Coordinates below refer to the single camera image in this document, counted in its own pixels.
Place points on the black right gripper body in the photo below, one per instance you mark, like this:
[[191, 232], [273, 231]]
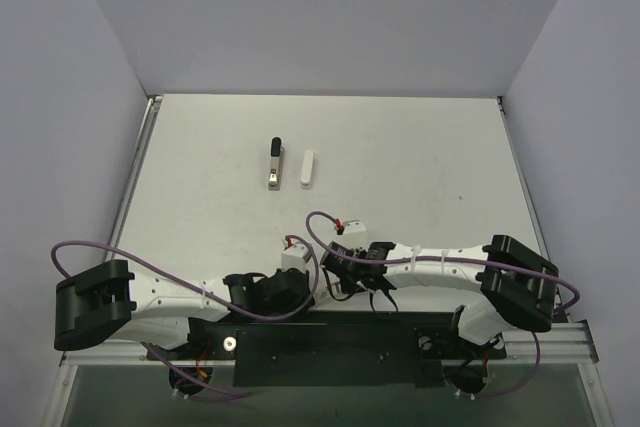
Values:
[[335, 257]]

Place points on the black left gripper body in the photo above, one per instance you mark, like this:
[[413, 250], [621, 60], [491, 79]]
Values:
[[304, 290]]

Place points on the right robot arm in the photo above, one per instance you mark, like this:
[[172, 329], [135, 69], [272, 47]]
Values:
[[516, 287]]

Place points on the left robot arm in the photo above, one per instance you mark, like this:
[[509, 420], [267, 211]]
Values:
[[109, 301]]

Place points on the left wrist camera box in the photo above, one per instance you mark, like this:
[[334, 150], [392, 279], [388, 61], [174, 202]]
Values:
[[295, 256]]

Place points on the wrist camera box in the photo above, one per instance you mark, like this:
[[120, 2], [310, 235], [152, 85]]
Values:
[[295, 256], [354, 235]]

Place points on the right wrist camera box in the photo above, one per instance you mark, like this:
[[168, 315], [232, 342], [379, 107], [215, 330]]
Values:
[[354, 235]]

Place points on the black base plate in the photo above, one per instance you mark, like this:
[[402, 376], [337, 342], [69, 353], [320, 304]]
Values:
[[339, 349]]

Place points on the left aluminium rail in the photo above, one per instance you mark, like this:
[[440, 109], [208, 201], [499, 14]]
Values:
[[109, 353]]

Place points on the aluminium rail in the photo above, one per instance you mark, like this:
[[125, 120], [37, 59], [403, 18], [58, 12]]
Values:
[[109, 353], [565, 343]]

